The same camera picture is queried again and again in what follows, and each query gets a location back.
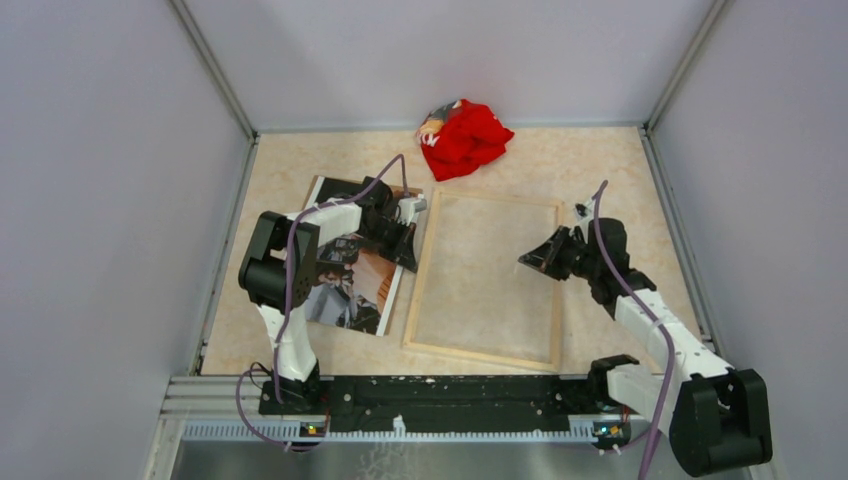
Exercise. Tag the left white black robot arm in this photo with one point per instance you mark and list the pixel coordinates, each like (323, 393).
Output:
(279, 266)

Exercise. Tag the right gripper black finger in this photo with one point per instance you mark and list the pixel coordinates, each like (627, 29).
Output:
(558, 248)
(551, 270)

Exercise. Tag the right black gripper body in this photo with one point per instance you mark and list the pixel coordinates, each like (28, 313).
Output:
(582, 264)

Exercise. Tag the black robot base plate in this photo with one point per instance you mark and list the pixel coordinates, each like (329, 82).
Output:
(446, 404)

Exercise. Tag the aluminium rail with cable duct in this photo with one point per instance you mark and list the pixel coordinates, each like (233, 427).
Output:
(227, 407)

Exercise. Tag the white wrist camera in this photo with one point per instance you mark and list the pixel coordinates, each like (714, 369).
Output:
(584, 211)
(408, 209)

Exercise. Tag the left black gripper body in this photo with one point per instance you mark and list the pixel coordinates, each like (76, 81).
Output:
(390, 235)

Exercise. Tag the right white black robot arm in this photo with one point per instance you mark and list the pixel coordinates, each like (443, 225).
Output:
(716, 417)

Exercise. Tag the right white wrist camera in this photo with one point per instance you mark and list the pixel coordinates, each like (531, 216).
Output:
(584, 211)

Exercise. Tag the printed photo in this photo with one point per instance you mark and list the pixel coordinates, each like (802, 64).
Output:
(354, 287)

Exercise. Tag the light wooden picture frame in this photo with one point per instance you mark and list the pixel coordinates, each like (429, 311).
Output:
(484, 354)

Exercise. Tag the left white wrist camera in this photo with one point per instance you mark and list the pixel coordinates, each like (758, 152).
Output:
(408, 209)

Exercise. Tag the crumpled red cloth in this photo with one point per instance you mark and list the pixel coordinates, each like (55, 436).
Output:
(458, 138)

